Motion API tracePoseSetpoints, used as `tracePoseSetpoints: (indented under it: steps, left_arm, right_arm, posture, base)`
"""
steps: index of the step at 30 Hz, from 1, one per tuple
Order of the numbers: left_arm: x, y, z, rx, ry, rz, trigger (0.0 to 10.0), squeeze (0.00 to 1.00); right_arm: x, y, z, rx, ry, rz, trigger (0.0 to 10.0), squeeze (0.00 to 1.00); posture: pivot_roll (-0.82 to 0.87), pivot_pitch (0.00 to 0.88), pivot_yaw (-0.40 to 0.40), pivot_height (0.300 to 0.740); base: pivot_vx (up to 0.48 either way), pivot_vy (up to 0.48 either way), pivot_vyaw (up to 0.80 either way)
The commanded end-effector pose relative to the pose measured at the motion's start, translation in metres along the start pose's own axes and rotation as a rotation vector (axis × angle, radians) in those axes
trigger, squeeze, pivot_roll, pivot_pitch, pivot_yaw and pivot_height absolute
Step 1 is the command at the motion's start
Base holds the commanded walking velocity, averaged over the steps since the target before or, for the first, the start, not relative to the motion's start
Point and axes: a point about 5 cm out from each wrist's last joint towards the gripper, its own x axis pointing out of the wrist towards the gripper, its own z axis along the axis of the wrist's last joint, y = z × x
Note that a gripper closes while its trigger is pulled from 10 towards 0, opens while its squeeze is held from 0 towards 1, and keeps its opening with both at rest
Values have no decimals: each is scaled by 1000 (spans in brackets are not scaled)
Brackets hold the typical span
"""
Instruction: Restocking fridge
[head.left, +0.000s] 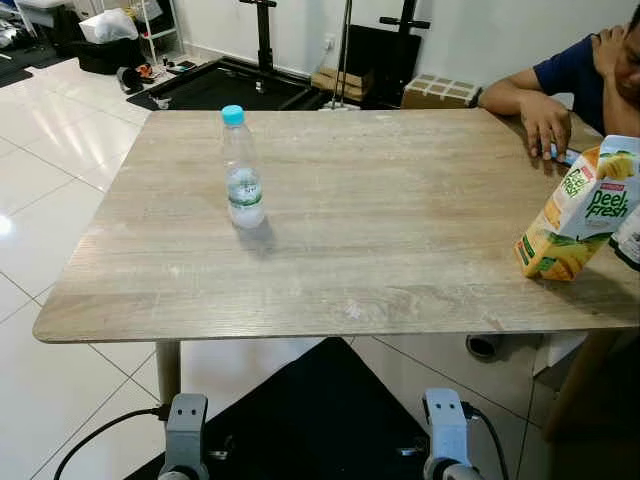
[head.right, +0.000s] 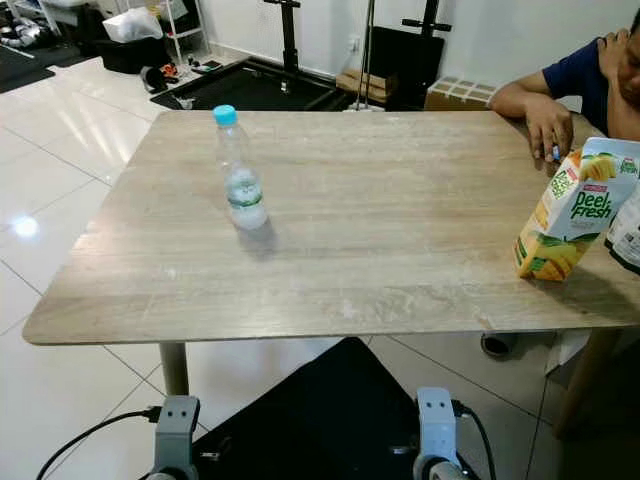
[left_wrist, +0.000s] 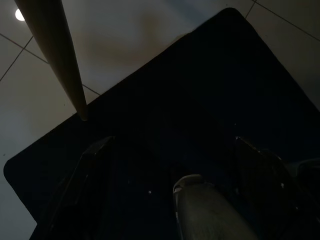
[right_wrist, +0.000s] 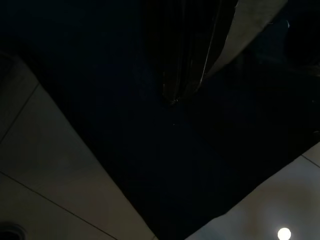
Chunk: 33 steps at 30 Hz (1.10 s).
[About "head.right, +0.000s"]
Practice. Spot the green white food pouch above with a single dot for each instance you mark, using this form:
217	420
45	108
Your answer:
628	235

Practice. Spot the person in navy shirt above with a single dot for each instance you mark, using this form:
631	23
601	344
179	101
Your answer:
585	75

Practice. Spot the flat brown cardboard box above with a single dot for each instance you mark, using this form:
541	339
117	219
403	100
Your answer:
363	82

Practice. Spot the person's right hand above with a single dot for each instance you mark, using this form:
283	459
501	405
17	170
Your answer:
548	125

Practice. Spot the mango juice carton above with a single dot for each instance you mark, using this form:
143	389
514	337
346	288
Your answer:
575	215

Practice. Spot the black low wheeled platform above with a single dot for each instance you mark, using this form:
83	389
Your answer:
250	88

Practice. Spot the clear water bottle blue cap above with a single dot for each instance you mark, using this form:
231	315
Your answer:
242	175

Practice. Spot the black equipment case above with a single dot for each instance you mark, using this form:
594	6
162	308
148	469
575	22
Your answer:
400	55

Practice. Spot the white plastic bag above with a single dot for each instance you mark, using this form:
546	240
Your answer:
132	25

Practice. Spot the tapered wooden table leg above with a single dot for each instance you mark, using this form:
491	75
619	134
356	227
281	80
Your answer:
585	380
173	368

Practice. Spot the person's left hand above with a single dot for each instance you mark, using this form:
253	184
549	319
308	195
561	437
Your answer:
612	50

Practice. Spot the cardboard box white checkered top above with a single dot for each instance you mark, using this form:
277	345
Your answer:
458	92

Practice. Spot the person's right forearm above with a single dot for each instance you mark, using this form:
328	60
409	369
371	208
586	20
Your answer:
510	103

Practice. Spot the black floor mat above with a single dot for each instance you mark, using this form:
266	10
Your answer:
320	420

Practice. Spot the black round gadget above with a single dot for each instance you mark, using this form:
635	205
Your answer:
157	78

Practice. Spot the black upright post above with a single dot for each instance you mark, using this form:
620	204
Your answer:
288	35

